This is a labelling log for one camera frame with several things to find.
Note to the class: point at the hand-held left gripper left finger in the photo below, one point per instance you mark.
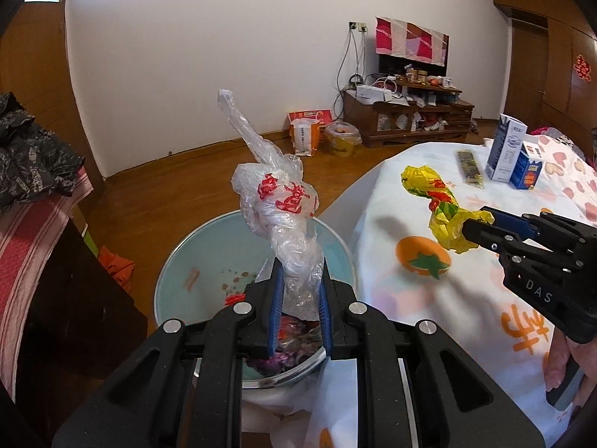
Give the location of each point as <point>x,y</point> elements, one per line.
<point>275,308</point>

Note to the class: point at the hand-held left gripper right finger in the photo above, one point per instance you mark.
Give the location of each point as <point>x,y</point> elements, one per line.
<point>326,312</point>

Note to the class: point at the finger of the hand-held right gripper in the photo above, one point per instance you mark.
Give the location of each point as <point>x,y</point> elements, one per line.
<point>517,225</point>
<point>485,235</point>

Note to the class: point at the red foam fruit net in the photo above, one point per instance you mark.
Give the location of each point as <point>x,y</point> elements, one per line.
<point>235,298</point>

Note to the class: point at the yellow printed plastic bag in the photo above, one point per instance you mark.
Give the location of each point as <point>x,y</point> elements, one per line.
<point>443,224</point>

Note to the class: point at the purple snack wrapper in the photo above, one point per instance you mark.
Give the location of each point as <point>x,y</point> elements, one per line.
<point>275,364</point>

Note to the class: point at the teal trash bin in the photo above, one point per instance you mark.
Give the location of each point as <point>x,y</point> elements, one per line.
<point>196,261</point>

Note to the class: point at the clear plastic bag red print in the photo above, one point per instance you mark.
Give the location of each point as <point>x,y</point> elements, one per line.
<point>280,205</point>

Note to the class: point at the person's right hand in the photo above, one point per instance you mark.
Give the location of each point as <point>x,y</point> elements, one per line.
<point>555,364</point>

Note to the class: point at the blue drink carton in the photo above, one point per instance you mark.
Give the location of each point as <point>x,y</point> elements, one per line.
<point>527,172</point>

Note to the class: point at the gold green snack packet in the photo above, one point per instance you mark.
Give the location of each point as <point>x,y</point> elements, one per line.
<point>470,168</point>

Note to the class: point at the heart print blanket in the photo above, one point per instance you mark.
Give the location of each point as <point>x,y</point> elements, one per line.
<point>564,172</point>

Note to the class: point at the white grey milk carton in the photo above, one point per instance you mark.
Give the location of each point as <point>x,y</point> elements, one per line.
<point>506,149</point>

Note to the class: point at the printed white tablecloth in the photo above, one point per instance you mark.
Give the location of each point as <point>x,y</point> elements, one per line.
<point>466,312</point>

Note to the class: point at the white plastic bag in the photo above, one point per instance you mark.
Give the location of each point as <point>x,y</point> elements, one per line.
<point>280,401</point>

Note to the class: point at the wooden wardrobe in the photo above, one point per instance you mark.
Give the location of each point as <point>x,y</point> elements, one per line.
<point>559,79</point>

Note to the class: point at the orange cloth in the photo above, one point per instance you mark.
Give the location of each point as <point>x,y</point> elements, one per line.
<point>116,268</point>

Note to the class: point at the wooden TV stand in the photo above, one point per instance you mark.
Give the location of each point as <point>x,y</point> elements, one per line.
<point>364,121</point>

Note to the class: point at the yellow bin with plastic liner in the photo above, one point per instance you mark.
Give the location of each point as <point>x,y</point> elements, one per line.
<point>343,144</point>

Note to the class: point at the red paper decoration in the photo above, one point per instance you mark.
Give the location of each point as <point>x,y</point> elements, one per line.
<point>584,67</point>

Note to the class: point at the white orange paper bag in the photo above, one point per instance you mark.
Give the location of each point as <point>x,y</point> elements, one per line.
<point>305,137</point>

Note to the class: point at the white flat box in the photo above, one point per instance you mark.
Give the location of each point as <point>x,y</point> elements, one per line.
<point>373,93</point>

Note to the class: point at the black television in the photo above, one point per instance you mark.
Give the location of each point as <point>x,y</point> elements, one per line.
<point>389,65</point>

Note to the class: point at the orange cardboard box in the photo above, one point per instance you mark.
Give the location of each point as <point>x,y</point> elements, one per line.
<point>322,115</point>

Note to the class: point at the television with red white cloth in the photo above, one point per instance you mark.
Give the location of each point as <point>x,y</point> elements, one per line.
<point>410,39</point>

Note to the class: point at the red striped cloth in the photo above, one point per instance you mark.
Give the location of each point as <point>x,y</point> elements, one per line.
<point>28,252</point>

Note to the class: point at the dark printed cloth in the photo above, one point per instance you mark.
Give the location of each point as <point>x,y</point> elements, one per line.
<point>32,158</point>

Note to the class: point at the wooden door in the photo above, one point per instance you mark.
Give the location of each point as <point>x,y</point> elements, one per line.
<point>37,79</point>

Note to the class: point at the wall outlet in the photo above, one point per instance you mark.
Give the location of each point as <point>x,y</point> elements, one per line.
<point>358,26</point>

